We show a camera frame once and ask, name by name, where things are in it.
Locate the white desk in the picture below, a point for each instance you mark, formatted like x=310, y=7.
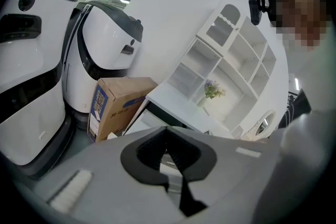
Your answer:
x=176, y=105

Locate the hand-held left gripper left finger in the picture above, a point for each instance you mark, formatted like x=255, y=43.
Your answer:
x=147, y=154

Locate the round white framed mirror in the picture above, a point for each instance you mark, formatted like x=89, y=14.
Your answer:
x=265, y=123

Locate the brown cardboard box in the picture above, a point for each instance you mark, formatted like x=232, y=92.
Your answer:
x=113, y=107

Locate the black head camera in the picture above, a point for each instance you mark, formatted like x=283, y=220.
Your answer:
x=256, y=8

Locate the vase with flowers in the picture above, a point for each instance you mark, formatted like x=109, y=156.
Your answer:
x=211, y=93

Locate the white robot with black trim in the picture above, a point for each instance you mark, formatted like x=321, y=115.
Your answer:
x=105, y=42

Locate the person's head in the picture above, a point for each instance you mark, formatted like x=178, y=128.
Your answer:
x=296, y=5

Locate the large white black robot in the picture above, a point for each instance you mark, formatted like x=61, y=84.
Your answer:
x=29, y=81

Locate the white shelf cabinet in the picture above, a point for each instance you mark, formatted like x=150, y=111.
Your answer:
x=236, y=60

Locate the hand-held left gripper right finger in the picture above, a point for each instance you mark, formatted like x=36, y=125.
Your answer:
x=191, y=157

